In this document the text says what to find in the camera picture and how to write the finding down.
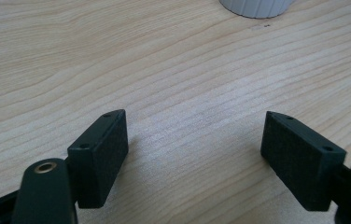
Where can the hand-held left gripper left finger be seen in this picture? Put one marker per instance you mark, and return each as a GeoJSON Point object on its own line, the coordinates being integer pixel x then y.
{"type": "Point", "coordinates": [97, 161]}

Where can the white ribbed cup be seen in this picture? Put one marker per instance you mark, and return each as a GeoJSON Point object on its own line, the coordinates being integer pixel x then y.
{"type": "Point", "coordinates": [256, 6]}

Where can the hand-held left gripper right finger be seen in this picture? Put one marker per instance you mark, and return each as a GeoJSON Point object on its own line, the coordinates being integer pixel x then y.
{"type": "Point", "coordinates": [301, 165]}

